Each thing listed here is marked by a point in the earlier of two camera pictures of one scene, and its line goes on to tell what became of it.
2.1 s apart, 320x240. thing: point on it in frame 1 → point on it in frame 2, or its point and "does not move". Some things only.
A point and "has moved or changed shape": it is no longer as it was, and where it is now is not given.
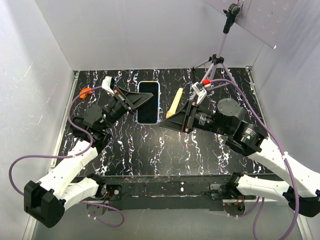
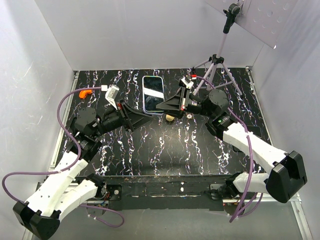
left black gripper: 133,99 → 131,118
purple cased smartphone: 148,113 has moved or changed shape
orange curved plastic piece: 84,90 does not move
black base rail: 165,192 does not move
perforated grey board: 267,19 does not move
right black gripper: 183,120 → 177,105
